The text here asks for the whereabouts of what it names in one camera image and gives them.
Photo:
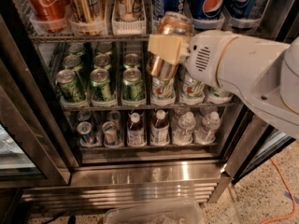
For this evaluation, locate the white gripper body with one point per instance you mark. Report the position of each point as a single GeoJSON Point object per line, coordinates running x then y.
{"type": "Point", "coordinates": [204, 57]}

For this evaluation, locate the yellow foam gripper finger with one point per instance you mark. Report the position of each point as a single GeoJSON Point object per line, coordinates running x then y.
{"type": "Point", "coordinates": [173, 49]}

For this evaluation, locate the gold orange soda can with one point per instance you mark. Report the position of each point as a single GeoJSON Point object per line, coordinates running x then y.
{"type": "Point", "coordinates": [171, 23]}

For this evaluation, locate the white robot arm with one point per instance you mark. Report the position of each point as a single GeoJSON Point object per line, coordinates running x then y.
{"type": "Point", "coordinates": [263, 74]}

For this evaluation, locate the green can second row right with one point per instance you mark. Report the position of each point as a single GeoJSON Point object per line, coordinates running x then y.
{"type": "Point", "coordinates": [131, 60]}

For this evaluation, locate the green can second row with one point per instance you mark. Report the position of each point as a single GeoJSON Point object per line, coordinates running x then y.
{"type": "Point", "coordinates": [74, 63]}
{"type": "Point", "coordinates": [131, 60]}
{"type": "Point", "coordinates": [102, 61]}

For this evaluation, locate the white diet can middle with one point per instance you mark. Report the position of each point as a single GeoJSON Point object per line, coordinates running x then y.
{"type": "Point", "coordinates": [192, 88]}

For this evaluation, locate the white diet can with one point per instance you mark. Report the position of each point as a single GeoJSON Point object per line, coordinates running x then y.
{"type": "Point", "coordinates": [218, 92]}
{"type": "Point", "coordinates": [162, 89]}
{"type": "Point", "coordinates": [192, 88]}

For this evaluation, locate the white diet can right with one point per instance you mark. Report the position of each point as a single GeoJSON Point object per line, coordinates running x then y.
{"type": "Point", "coordinates": [218, 92]}

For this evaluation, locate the white diet can left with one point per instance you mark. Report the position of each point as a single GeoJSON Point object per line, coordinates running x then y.
{"type": "Point", "coordinates": [162, 89]}

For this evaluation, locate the blue Pepsi can middle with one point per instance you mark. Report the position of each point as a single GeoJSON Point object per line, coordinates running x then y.
{"type": "Point", "coordinates": [207, 10]}

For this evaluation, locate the green can front right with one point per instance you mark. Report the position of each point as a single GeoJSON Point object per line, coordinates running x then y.
{"type": "Point", "coordinates": [132, 85]}

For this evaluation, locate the green can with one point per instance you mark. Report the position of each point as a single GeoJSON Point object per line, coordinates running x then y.
{"type": "Point", "coordinates": [100, 84]}
{"type": "Point", "coordinates": [70, 86]}
{"type": "Point", "coordinates": [132, 85]}

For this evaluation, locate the green can second row middle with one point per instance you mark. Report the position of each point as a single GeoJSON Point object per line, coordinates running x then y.
{"type": "Point", "coordinates": [102, 61]}

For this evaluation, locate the green can front middle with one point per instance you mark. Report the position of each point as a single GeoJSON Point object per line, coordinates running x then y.
{"type": "Point", "coordinates": [100, 84]}

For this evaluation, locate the gold can left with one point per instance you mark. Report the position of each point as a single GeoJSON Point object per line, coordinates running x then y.
{"type": "Point", "coordinates": [87, 11]}

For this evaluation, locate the green can second row left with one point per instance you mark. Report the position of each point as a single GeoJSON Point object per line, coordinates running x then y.
{"type": "Point", "coordinates": [74, 63]}

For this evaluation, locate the silver can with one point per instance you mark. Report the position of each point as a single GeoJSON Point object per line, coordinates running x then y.
{"type": "Point", "coordinates": [110, 133]}
{"type": "Point", "coordinates": [86, 132]}

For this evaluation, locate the green can front left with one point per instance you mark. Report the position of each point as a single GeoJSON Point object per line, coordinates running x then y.
{"type": "Point", "coordinates": [70, 86]}

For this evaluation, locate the stainless steel fridge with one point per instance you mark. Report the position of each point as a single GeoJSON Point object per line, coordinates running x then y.
{"type": "Point", "coordinates": [62, 175]}

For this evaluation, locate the silver can bottom left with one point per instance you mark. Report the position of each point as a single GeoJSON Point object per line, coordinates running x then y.
{"type": "Point", "coordinates": [86, 132]}

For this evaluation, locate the red Coca-Cola can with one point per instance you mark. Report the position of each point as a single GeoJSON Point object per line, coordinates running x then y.
{"type": "Point", "coordinates": [48, 10]}

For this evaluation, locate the clear water bottle right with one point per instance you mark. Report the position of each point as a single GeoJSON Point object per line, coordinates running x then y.
{"type": "Point", "coordinates": [205, 134]}

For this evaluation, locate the clear water bottle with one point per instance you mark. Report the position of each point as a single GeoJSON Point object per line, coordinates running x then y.
{"type": "Point", "coordinates": [183, 132]}
{"type": "Point", "coordinates": [205, 134]}

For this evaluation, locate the clear water bottle left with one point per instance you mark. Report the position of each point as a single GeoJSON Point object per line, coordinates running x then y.
{"type": "Point", "coordinates": [183, 132]}

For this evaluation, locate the brown tea bottle right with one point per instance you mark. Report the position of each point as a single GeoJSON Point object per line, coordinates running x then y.
{"type": "Point", "coordinates": [159, 129]}

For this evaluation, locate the brown tea bottle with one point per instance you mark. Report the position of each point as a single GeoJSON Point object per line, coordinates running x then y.
{"type": "Point", "coordinates": [135, 131]}
{"type": "Point", "coordinates": [159, 129]}

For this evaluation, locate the brown tea bottle left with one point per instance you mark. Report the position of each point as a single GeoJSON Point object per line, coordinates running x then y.
{"type": "Point", "coordinates": [135, 131]}

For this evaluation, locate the clear plastic bin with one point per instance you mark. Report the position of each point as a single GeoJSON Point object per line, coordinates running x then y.
{"type": "Point", "coordinates": [167, 211]}

